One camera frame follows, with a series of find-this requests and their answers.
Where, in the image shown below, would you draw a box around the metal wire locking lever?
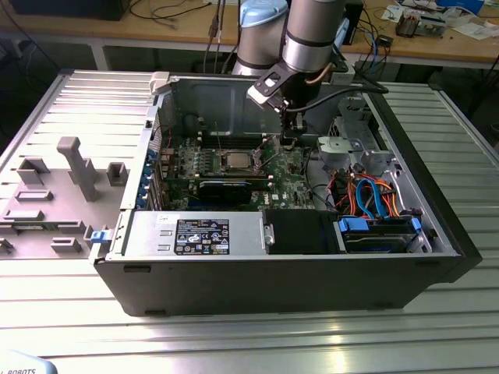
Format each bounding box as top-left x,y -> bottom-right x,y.
259,152 -> 282,169
214,119 -> 225,155

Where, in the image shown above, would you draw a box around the metal socket cover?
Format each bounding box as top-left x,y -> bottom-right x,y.
252,146 -> 271,169

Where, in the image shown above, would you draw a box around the silver CPU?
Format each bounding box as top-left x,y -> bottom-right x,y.
222,152 -> 254,171

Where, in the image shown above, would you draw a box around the black RAM slot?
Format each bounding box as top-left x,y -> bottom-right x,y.
200,139 -> 266,150
200,131 -> 266,141
200,177 -> 272,185
200,173 -> 272,180

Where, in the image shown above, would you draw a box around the copper CPU cooler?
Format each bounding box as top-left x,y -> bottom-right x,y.
395,10 -> 421,39

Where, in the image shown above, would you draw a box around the silver metal disk bay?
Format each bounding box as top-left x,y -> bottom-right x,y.
315,95 -> 395,175

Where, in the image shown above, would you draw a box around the black tower box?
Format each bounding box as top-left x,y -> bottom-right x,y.
345,0 -> 364,46

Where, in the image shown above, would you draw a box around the green motherboard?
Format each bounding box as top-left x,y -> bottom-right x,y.
161,134 -> 317,213

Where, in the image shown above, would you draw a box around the white paper sheet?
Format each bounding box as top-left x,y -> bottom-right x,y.
381,3 -> 405,23

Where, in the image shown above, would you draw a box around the black graphics card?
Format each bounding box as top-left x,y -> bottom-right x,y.
197,178 -> 253,206

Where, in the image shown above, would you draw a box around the black plastic shroud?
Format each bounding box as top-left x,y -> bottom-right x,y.
261,208 -> 340,256

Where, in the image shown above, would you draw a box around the grey plastic corner block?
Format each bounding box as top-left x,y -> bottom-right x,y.
150,71 -> 172,97

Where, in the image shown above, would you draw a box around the grey metal device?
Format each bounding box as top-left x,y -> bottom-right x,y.
419,14 -> 448,39

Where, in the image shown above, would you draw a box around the wooden desk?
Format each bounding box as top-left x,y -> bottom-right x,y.
0,0 -> 499,72

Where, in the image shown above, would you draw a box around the hard disk in blue carrier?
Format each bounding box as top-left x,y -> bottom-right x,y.
333,216 -> 424,254

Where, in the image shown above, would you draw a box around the blue box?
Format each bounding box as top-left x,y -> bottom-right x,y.
435,0 -> 485,12

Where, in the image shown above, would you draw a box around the white papers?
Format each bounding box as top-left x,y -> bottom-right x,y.
451,22 -> 497,41

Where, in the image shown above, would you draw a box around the black open PC case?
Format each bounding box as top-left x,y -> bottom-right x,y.
88,72 -> 483,319

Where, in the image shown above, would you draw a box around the silver power supply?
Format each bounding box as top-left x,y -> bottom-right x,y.
124,210 -> 270,258

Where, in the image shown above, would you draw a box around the blue plastic clip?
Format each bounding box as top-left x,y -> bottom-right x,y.
89,228 -> 113,247

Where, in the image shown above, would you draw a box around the grey parts rack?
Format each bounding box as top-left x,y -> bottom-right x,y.
0,136 -> 129,260

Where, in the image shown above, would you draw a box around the brown short cable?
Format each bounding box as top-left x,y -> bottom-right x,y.
305,62 -> 333,86

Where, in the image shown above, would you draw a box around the black camera cable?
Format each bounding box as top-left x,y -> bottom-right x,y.
288,83 -> 391,114

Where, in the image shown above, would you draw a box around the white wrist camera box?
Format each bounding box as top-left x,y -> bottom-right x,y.
246,62 -> 292,107
330,62 -> 356,86

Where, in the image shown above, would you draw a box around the black wire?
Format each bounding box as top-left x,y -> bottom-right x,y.
304,146 -> 337,213

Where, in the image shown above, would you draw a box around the blue cable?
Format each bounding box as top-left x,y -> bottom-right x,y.
370,33 -> 383,77

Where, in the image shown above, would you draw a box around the orange wire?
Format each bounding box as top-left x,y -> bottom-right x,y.
334,174 -> 358,213
384,181 -> 405,217

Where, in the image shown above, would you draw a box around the blue wire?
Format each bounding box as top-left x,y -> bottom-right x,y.
355,175 -> 387,220

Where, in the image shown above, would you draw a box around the red wire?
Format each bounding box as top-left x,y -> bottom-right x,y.
153,126 -> 173,152

